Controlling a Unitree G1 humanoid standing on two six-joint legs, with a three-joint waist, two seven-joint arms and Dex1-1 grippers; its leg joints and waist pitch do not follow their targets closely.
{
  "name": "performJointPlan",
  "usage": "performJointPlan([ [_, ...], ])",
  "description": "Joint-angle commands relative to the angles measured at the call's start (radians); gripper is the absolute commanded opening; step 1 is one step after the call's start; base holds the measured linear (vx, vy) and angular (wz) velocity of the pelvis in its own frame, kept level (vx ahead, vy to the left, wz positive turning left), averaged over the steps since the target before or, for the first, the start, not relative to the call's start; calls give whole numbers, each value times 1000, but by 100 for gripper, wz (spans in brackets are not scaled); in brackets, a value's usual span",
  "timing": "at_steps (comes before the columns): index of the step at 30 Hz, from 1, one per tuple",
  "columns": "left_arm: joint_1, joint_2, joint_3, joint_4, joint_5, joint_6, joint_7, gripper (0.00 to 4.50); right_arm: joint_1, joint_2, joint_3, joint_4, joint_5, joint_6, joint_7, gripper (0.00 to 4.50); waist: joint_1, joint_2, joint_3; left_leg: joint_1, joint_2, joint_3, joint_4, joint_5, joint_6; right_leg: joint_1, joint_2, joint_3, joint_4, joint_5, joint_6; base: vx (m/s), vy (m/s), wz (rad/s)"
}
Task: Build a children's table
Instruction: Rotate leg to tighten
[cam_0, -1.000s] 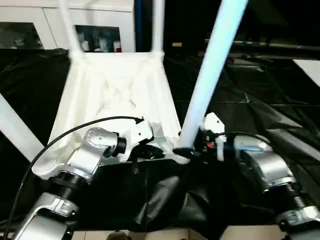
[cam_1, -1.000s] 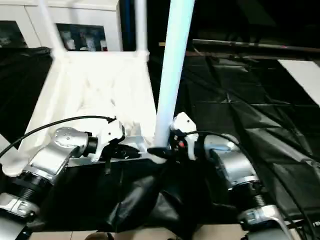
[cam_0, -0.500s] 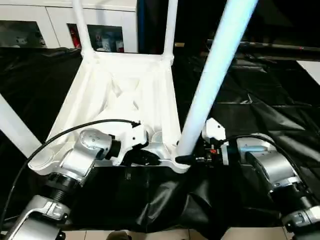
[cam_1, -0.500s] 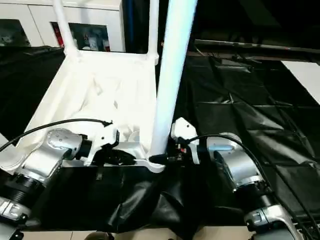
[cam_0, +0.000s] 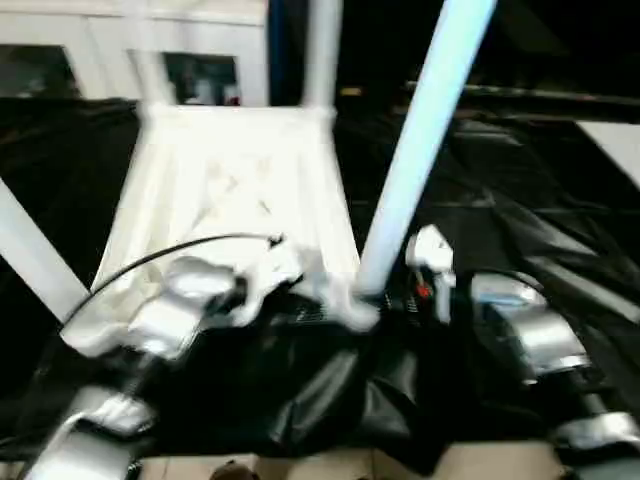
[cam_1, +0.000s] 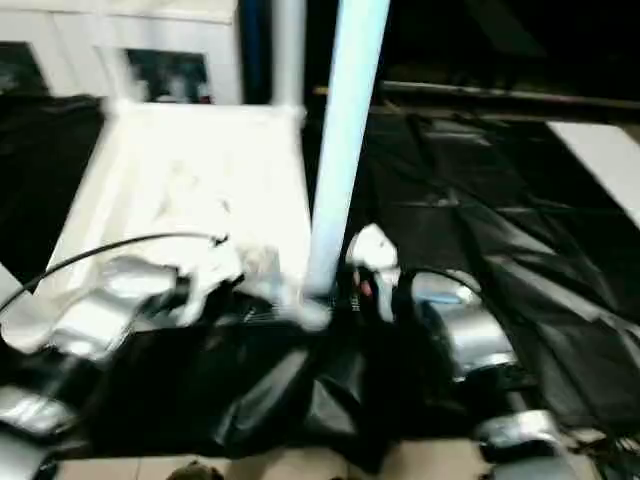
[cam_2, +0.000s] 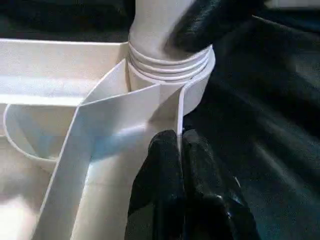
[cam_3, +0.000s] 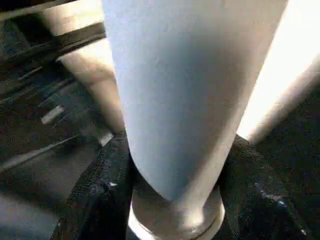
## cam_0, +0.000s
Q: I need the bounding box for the white board corner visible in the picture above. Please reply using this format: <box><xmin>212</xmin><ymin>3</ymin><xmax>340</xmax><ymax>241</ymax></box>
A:
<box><xmin>578</xmin><ymin>120</ymin><xmax>640</xmax><ymax>193</ymax></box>

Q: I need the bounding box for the white plastic table top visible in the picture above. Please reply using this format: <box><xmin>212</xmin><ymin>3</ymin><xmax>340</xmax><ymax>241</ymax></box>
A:
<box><xmin>60</xmin><ymin>100</ymin><xmax>383</xmax><ymax>359</ymax></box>

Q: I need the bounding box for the black left robot foot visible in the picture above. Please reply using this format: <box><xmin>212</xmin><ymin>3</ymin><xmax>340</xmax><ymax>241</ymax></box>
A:
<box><xmin>210</xmin><ymin>460</ymin><xmax>263</xmax><ymax>480</ymax></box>

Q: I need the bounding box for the white cabinet with glass doors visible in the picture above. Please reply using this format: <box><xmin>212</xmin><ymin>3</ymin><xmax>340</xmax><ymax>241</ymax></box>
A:
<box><xmin>0</xmin><ymin>0</ymin><xmax>271</xmax><ymax>107</ymax></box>

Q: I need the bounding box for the white plastic table leg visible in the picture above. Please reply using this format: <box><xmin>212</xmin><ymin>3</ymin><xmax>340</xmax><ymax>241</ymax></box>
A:
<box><xmin>354</xmin><ymin>0</ymin><xmax>499</xmax><ymax>299</ymax></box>
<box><xmin>125</xmin><ymin>0</ymin><xmax>177</xmax><ymax>113</ymax></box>
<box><xmin>304</xmin><ymin>0</ymin><xmax>344</xmax><ymax>113</ymax></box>
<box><xmin>0</xmin><ymin>178</ymin><xmax>93</xmax><ymax>323</ymax></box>

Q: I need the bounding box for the black mat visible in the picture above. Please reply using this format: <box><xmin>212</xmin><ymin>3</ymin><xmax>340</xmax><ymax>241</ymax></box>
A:
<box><xmin>0</xmin><ymin>92</ymin><xmax>640</xmax><ymax>473</ymax></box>

